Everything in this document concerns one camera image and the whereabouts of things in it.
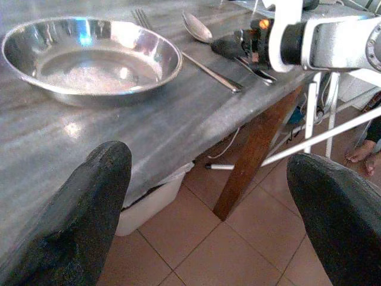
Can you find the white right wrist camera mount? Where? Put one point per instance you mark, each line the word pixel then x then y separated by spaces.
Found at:
pixel 282 12

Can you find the round steel plate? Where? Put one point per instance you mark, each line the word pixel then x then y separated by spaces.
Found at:
pixel 89 68

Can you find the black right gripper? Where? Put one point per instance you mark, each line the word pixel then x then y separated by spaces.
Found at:
pixel 256 44

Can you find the bare person foot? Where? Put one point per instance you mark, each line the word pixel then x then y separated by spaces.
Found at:
pixel 361 153

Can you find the steel fork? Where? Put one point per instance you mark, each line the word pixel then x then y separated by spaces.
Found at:
pixel 208 71

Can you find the white plastic bin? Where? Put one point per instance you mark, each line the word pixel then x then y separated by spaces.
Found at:
pixel 154 205

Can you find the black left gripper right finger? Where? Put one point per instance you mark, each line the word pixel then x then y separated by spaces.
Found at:
pixel 342 220

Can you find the white marker pen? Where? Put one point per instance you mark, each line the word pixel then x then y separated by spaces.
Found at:
pixel 221 167

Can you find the white metal rack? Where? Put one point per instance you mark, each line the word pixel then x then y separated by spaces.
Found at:
pixel 311 104

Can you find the steel spoon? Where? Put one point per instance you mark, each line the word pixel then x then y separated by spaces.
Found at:
pixel 198 29

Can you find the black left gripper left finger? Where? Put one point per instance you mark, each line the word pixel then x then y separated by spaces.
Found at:
pixel 77 214

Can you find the brown wooden table leg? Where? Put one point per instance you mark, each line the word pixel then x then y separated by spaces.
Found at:
pixel 253 155

